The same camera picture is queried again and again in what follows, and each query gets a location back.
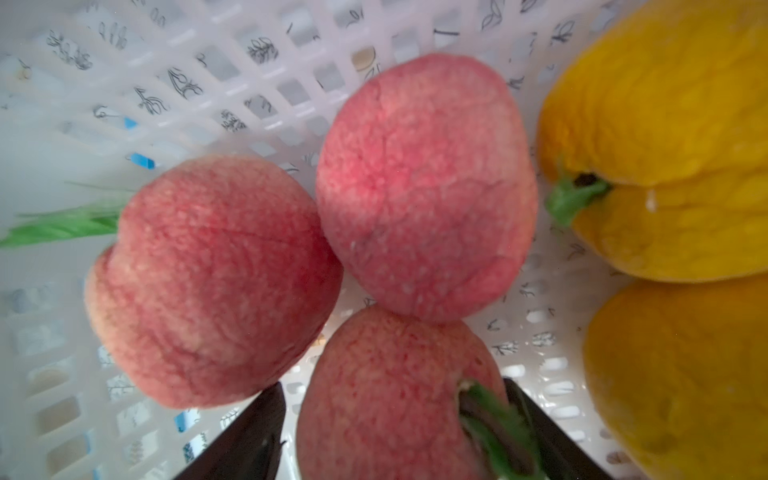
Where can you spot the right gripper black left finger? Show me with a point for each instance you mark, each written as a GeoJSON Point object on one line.
{"type": "Point", "coordinates": [249, 448]}

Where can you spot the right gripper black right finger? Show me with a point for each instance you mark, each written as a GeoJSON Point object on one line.
{"type": "Point", "coordinates": [561, 457]}

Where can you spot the pink peach top centre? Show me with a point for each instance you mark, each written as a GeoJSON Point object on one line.
{"type": "Point", "coordinates": [426, 189]}

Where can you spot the yellow peach top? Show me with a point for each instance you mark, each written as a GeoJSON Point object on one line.
{"type": "Point", "coordinates": [655, 141]}

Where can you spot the yellow peach red blush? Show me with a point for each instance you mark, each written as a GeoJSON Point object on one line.
{"type": "Point", "coordinates": [678, 374]}

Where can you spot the pink peach with leaf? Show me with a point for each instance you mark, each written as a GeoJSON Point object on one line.
{"type": "Point", "coordinates": [394, 397]}

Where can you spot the white plastic mesh basket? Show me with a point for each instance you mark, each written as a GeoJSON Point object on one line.
{"type": "Point", "coordinates": [99, 98]}

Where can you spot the pink peach upper left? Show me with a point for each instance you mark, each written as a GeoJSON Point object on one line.
{"type": "Point", "coordinates": [217, 283]}

